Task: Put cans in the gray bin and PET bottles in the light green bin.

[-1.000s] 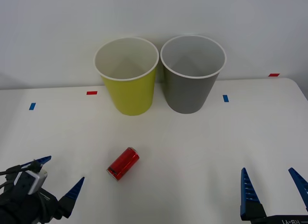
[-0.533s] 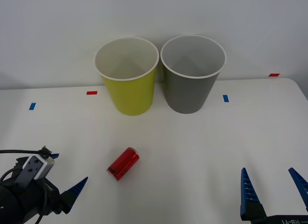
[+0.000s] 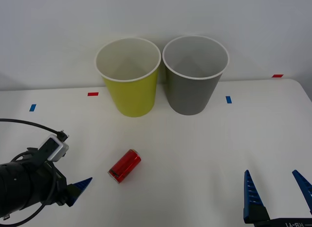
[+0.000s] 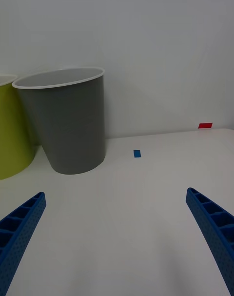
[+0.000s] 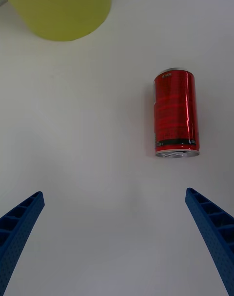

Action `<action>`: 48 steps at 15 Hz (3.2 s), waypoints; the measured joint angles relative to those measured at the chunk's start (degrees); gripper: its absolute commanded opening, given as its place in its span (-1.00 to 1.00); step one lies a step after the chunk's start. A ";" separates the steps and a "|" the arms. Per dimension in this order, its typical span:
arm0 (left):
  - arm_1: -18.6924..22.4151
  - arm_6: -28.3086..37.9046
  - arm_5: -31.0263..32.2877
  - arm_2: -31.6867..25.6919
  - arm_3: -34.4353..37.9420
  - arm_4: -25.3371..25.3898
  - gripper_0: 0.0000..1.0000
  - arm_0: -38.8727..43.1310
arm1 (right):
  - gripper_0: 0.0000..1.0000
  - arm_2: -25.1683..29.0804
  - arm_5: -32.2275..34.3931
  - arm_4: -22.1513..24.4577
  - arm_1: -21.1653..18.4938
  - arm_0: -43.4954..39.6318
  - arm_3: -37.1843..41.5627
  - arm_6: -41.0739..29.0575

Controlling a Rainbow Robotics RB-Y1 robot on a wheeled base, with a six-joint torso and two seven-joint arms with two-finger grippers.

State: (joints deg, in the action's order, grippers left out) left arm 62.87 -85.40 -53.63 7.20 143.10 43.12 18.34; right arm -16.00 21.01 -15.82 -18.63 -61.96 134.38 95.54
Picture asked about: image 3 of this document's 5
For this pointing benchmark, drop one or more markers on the grey waste bin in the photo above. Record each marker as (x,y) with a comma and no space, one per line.
(190,95)

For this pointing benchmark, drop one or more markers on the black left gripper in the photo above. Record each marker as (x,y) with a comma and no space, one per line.
(52,180)

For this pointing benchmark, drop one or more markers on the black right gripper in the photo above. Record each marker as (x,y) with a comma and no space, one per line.
(287,223)

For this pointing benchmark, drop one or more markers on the silver and black left arm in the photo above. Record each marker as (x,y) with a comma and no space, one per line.
(14,185)

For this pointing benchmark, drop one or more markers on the yellow-green waste bin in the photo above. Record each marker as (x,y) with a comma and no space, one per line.
(132,97)

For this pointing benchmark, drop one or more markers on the red drink can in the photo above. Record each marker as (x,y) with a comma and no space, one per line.
(124,166)

